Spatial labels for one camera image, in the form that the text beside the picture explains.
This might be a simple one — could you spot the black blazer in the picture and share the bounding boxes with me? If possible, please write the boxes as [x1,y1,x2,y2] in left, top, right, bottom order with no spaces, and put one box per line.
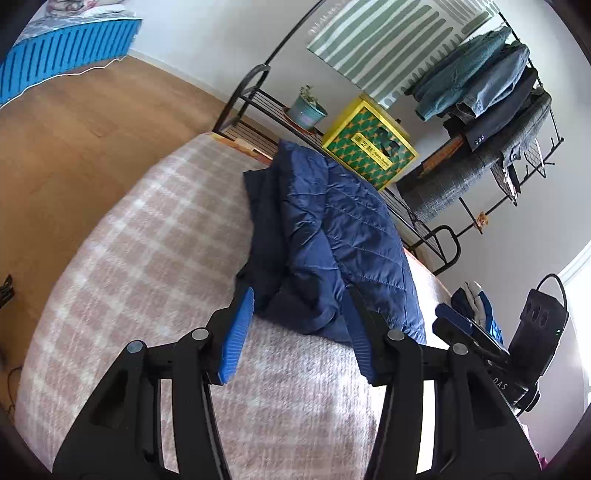
[443,67,540,149]

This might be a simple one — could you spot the yellow and green box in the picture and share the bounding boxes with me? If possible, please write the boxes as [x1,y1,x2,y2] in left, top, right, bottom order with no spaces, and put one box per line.
[322,93,420,192]

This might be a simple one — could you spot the potted plant in teal pot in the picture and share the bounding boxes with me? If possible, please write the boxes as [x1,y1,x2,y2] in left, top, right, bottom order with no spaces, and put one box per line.
[286,84,328,131]

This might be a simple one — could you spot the blue and white jacket pile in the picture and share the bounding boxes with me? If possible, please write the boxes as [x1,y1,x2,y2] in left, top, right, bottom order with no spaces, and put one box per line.
[450,281,504,344]

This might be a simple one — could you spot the folded floral quilt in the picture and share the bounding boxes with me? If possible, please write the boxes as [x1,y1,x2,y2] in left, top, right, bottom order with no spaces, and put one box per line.
[46,0,98,12]

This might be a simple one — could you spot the black metal clothes rack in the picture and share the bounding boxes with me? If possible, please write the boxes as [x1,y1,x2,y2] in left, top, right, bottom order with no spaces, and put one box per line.
[210,0,565,278]

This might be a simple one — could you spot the blue slatted bed base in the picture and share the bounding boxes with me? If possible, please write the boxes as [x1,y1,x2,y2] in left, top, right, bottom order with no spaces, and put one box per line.
[0,18,144,109]

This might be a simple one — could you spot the teal denim shirt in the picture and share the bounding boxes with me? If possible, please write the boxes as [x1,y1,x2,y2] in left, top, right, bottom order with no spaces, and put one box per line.
[405,27,513,121]

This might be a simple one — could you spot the folded clothes on rack shelf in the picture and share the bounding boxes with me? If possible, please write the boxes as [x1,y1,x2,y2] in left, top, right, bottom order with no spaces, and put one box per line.
[499,159,522,195]

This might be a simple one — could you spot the green striped white cloth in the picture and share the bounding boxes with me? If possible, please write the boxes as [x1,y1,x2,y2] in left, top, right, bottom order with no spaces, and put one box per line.
[307,0,502,108]

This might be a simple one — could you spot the brown hanging garment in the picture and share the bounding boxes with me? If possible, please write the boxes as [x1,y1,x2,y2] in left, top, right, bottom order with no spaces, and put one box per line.
[418,136,465,178]

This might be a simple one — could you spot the white cable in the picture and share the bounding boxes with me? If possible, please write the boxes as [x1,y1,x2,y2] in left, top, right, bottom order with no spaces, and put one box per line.
[18,55,130,93]

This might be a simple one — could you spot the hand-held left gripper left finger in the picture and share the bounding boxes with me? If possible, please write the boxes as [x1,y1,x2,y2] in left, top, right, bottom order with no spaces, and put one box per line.
[52,286,256,480]

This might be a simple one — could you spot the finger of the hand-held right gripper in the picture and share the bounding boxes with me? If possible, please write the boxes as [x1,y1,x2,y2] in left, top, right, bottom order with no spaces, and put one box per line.
[436,304,504,346]
[433,318,509,361]

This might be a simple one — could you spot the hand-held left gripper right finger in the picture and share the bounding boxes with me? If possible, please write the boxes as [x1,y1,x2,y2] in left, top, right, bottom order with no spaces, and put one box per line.
[342,285,541,480]

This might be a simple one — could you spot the blue white patterned bed sheet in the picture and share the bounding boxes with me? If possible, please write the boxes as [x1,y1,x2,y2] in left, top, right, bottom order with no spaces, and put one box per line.
[11,0,141,42]

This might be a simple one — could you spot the navy blue puffer jacket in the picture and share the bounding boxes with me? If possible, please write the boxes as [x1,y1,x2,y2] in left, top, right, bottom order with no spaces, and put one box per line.
[236,138,428,346]

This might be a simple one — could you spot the pink plaid blanket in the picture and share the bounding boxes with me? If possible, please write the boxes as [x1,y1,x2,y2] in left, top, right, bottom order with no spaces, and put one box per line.
[14,136,455,480]

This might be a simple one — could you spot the grey plaid coat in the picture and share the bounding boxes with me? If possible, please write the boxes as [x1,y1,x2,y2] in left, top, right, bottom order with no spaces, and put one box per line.
[396,91,552,223]

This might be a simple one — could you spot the blue denim jacket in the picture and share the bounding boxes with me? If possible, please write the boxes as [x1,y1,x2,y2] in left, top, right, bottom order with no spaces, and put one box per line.
[445,41,532,121]

